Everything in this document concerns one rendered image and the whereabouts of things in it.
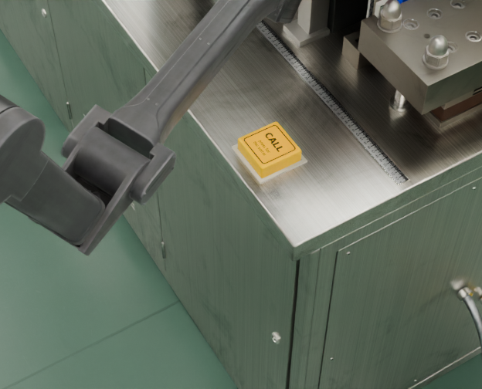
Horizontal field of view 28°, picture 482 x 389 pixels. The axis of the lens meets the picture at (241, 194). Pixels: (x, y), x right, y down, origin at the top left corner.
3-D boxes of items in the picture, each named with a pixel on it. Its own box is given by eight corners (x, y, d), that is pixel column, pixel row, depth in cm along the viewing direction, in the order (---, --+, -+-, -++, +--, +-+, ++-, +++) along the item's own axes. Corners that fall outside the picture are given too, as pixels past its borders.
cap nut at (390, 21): (371, 21, 143) (375, -2, 140) (392, 13, 144) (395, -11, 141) (387, 35, 141) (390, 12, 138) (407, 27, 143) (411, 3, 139)
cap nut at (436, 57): (416, 57, 139) (421, 34, 135) (437, 48, 140) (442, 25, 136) (432, 72, 137) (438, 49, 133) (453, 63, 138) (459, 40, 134)
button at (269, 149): (236, 148, 145) (236, 137, 143) (276, 130, 147) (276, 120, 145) (261, 179, 141) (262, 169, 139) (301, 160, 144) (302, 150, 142)
